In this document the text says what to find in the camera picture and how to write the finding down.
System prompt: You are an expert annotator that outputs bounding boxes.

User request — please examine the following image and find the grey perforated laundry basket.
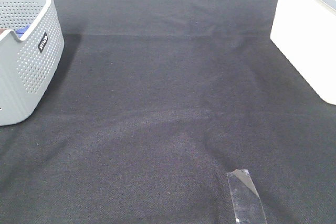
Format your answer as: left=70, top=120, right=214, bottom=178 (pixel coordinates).
left=1, top=0, right=64, bottom=126

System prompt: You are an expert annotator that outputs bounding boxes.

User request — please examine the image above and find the clear tape strip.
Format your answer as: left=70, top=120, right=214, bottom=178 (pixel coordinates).
left=227, top=169, right=267, bottom=224

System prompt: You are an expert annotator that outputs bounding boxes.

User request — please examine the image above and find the brown towel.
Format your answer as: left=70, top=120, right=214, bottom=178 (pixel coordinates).
left=0, top=28, right=9, bottom=35

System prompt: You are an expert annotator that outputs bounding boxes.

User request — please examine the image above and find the white storage box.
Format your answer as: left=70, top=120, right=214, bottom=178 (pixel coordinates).
left=270, top=0, right=335, bottom=104

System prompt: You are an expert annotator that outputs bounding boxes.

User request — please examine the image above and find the blue cloth in basket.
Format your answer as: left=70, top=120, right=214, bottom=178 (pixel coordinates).
left=15, top=25, right=30, bottom=38

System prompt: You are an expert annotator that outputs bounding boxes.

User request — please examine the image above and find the black table cloth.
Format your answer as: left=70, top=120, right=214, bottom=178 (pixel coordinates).
left=1, top=0, right=335, bottom=223

